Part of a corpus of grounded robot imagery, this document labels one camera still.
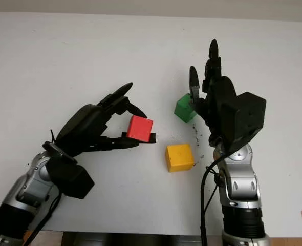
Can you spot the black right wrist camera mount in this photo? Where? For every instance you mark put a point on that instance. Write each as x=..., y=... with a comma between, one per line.
x=245, y=118

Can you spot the black tape strip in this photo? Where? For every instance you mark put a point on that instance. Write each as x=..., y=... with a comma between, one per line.
x=153, y=139

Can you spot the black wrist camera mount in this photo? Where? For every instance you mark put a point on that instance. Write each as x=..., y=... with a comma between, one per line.
x=245, y=118
x=71, y=176

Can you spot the red wooden block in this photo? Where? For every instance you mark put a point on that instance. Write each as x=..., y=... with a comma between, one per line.
x=140, y=128

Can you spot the yellow wooden block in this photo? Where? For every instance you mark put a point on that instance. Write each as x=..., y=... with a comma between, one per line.
x=179, y=157

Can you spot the dark grey robot torso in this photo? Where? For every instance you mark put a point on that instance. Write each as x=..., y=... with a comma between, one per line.
x=140, y=239

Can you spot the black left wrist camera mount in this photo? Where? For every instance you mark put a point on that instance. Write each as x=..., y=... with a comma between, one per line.
x=71, y=176

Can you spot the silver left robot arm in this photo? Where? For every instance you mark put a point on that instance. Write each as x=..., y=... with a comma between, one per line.
x=25, y=182

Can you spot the green wooden block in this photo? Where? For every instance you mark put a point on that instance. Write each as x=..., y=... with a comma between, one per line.
x=183, y=109

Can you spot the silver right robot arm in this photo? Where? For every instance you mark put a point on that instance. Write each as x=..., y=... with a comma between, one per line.
x=243, y=174

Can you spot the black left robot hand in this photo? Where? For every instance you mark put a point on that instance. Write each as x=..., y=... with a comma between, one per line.
x=87, y=123

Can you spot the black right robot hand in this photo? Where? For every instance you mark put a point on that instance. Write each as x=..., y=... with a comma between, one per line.
x=217, y=102

